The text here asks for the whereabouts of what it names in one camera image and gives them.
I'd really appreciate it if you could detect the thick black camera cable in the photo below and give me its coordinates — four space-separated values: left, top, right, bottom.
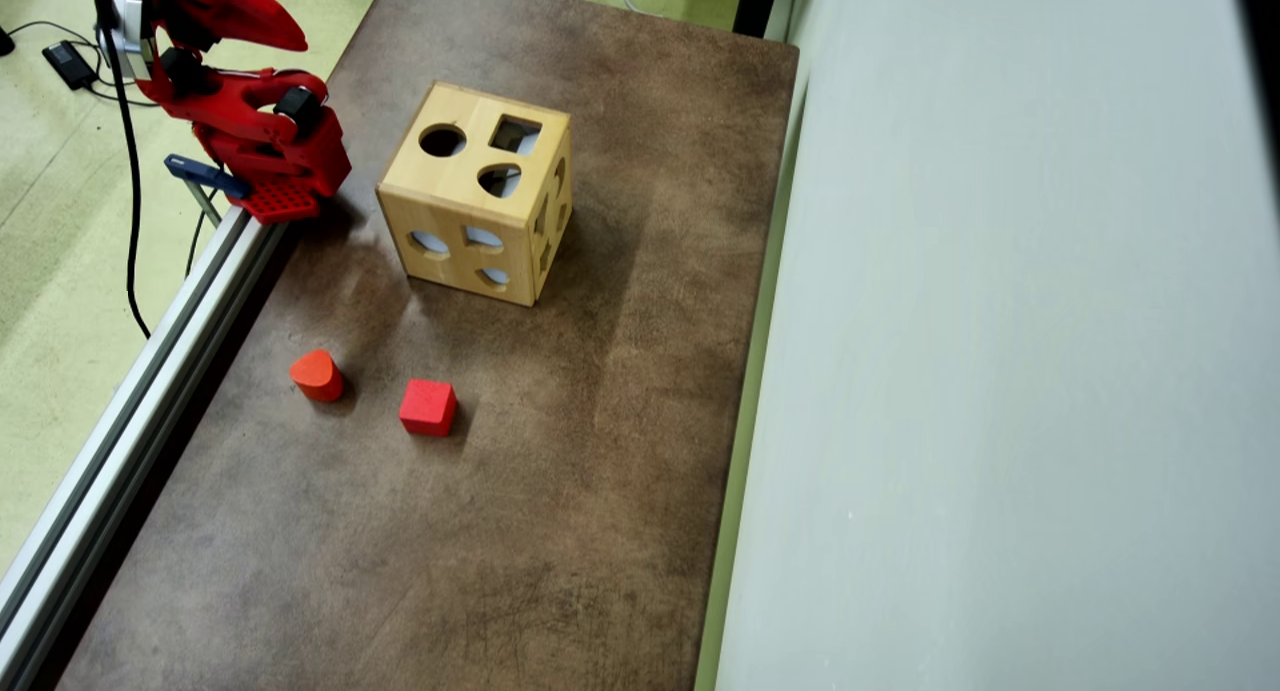
95 0 153 339

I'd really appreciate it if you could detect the black power adapter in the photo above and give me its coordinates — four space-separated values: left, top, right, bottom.
42 39 100 92

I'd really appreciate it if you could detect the dark vertical post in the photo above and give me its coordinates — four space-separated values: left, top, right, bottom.
733 0 784 40

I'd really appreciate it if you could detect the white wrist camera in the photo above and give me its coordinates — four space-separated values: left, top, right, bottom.
108 0 158 83

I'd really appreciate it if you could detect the blue clamp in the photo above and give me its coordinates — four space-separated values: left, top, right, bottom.
164 154 252 228

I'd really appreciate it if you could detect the red cube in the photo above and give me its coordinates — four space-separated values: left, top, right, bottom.
399 378 459 438

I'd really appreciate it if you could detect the thin black floor cable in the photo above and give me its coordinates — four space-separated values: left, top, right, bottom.
8 19 161 108

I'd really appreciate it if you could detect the aluminium profile rail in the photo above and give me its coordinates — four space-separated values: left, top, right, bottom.
0 206 291 691

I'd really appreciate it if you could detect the orange teardrop block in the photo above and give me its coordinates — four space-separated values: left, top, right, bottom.
289 348 346 404

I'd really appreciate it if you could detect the wooden shape sorter box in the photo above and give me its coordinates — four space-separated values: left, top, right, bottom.
376 81 574 308

